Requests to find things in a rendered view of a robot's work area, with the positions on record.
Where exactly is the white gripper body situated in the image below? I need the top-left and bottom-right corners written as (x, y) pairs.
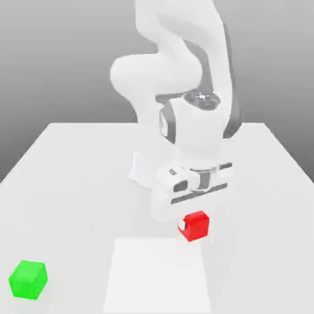
top-left (150, 182), bottom-right (231, 223)

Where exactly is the small green cube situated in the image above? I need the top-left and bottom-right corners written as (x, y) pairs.
top-left (8, 259), bottom-right (48, 301)

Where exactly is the small red cube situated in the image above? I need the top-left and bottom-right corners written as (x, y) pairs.
top-left (177, 210), bottom-right (211, 243)

